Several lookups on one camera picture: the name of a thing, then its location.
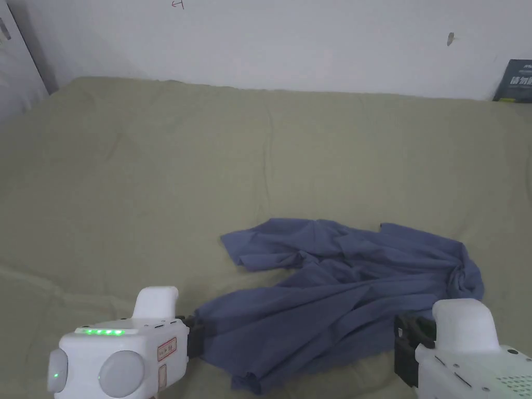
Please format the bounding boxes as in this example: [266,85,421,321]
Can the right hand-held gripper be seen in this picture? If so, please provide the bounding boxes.
[393,299,532,399]

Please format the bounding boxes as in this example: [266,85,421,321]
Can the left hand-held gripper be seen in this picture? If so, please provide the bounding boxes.
[47,286,206,399]

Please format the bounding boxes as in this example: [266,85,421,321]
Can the dark blue shirt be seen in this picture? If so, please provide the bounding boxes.
[194,217,485,395]

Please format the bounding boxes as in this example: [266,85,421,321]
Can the bed with pale green sheet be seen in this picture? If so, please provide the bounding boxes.
[0,76,532,399]

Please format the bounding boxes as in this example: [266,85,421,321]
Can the dark printed box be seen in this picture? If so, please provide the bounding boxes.
[492,59,532,103]

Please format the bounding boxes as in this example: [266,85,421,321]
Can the white door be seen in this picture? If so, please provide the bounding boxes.
[0,0,59,124]

